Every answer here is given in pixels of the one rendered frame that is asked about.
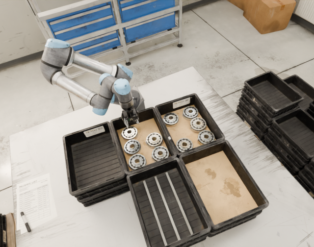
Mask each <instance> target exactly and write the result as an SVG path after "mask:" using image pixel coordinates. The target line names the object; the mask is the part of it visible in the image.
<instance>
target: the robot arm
mask: <svg viewBox="0 0 314 247"><path fill-rule="evenodd" d="M70 65H71V66H74V67H77V68H80V69H82V70H85V71H88V72H91V73H94V74H97V75H100V78H99V84H100V85H101V88H100V91H99V93H98V94H97V93H95V92H93V91H91V90H90V89H88V88H86V87H85V86H83V85H81V84H79V83H78V82H76V81H74V80H72V79H71V78H69V77H67V76H66V75H65V73H64V72H62V68H63V66H66V67H67V66H70ZM40 69H41V72H42V74H43V76H44V78H45V79H46V80H47V81H48V82H49V83H50V84H51V85H53V86H55V87H60V88H61V89H63V90H65V91H67V92H68V93H70V94H72V95H73V96H75V97H77V98H78V99H80V100H82V101H84V102H85V103H87V104H89V105H90V106H92V107H93V108H92V111H93V113H95V114H97V115H100V116H103V115H105V114H106V112H107V110H108V107H109V105H110V103H111V104H116V105H120V106H121V108H122V109H123V111H122V115H121V118H122V120H123V121H124V124H125V125H126V126H127V128H128V127H129V124H128V123H130V122H131V123H132V122H134V123H135V122H136V123H137V124H138V123H139V117H138V114H139V113H138V111H137V110H136V108H137V107H138V106H139V103H140V93H139V92H138V91H137V90H131V87H130V85H129V83H130V81H131V79H132V76H133V72H132V71H131V70H130V69H128V68H126V67H125V66H123V65H121V64H118V65H112V66H111V65H109V64H106V63H104V62H101V61H99V60H96V59H93V58H91V57H88V56H86V55H83V54H81V53H78V52H76V51H74V49H73V48H72V47H70V44H69V43H67V42H65V41H61V40H58V39H53V38H49V39H48V40H47V43H46V45H45V49H44V52H43V55H42V59H41V62H40Z"/></svg>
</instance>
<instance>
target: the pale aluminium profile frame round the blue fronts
mask: <svg viewBox="0 0 314 247"><path fill-rule="evenodd" d="M25 1H26V3H27V4H28V6H29V8H30V10H31V12H32V14H33V16H34V18H35V20H36V22H37V24H38V25H39V27H40V29H41V31H42V33H43V35H44V37H45V39H46V41H47V40H48V39H49V36H50V38H53V39H54V37H53V35H52V33H51V31H50V28H49V26H48V24H47V22H46V20H45V21H42V22H43V24H44V26H45V28H44V26H43V24H42V22H41V21H40V19H39V17H38V14H37V12H38V13H41V10H40V8H39V6H38V4H37V2H36V0H32V2H33V4H34V6H35V8H36V10H37V12H36V10H35V8H34V6H33V5H32V3H31V1H30V0H25ZM112 3H113V7H114V8H112V10H113V11H114V12H115V16H116V20H115V22H116V24H117V25H113V26H110V27H107V28H104V29H100V30H97V31H94V32H91V33H87V34H84V35H82V36H78V37H75V38H72V39H69V40H66V41H65V42H67V43H69V44H73V43H76V42H79V41H82V40H86V39H89V38H92V37H95V36H98V35H101V34H105V33H108V32H111V31H114V30H117V29H119V30H118V34H120V36H119V39H120V43H121V45H119V46H118V47H114V48H112V49H109V50H106V51H103V52H100V53H97V54H94V55H91V56H89V57H91V58H93V59H96V58H99V57H102V56H105V55H108V54H111V53H114V52H117V51H121V52H122V54H123V56H122V57H119V58H116V59H113V60H110V61H107V62H105V63H106V64H109V65H112V64H114V63H117V62H120V61H123V60H126V66H129V65H131V62H130V61H129V58H132V57H134V56H137V55H140V54H143V53H146V52H149V51H152V50H154V49H158V48H161V47H163V46H166V45H169V44H172V43H174V42H177V41H178V43H179V44H178V45H177V47H182V46H183V45H182V44H181V43H182V0H178V5H177V6H174V7H171V8H167V9H164V10H161V11H158V12H155V13H152V14H149V15H146V16H142V17H139V18H136V19H133V20H130V21H127V22H123V23H121V22H122V20H121V18H120V15H119V11H118V9H119V7H118V6H117V1H116V0H113V1H112ZM177 10H178V17H177V18H175V28H170V29H168V30H166V31H163V32H160V33H157V34H154V35H151V36H148V37H145V38H142V39H139V40H136V41H132V42H130V43H127V44H126V43H125V38H124V37H125V35H124V34H123V32H124V29H122V28H123V27H127V26H130V25H133V24H136V23H139V22H142V21H145V20H149V19H152V18H155V17H158V16H161V15H164V14H167V13H171V12H174V11H177ZM36 18H37V19H38V21H39V22H38V21H37V19H36ZM176 20H178V23H177V22H176ZM46 31H47V32H48V34H49V36H48V34H47V32H46ZM176 31H178V33H177V32H176ZM170 33H173V35H174V36H175V37H176V38H174V39H171V40H168V41H166V42H163V43H160V44H157V45H154V46H151V47H148V48H145V49H142V50H139V51H136V52H133V53H128V52H127V50H128V48H129V47H132V46H135V45H138V44H141V43H144V42H147V41H150V40H152V39H155V38H158V37H161V36H164V35H167V34H170ZM69 67H72V66H71V65H70V66H67V67H66V66H63V68H62V71H63V72H64V73H65V75H66V76H67V77H69V78H74V77H77V76H80V75H82V74H86V73H89V72H88V71H85V70H82V71H79V72H76V73H73V74H69V73H68V72H67V69H68V68H69Z"/></svg>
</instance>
